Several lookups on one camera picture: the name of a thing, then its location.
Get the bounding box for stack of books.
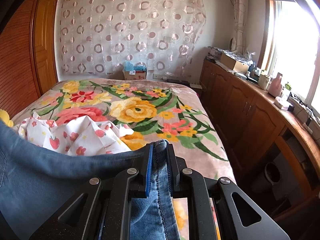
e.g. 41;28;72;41
207;46;223;62

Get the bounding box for blue denim pants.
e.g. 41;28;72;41
0;119;182;240

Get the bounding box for long wooden cabinet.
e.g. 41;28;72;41
200;59;320;220

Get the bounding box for open cardboard box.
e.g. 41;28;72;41
220;51;253;74

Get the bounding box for white flower print sheet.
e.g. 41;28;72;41
12;112;134;157

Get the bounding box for yellow plush toy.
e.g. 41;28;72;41
0;109;14;128

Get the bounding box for window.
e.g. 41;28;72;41
260;0;320;105

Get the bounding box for white tissue box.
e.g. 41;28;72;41
274;96;290;109

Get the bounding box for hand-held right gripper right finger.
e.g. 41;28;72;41
166;142;290;240

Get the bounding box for white jar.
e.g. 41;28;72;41
257;74;272;89

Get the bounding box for cardboard box with blue bag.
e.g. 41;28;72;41
122;61;148;80

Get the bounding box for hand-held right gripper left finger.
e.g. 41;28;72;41
29;142;157;240

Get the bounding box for sheer circle pattern curtain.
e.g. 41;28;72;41
58;0;207;74

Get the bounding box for floral plush blanket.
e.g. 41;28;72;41
11;79;237;240

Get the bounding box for patterned window curtain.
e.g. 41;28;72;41
230;0;249;54

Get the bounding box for green cap bottle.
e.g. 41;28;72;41
281;82;293;103

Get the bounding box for white power strip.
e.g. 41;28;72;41
290;97;315;130

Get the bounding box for wooden wardrobe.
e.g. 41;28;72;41
0;0;60;120

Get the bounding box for grey trash bin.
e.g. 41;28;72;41
264;161;283;184

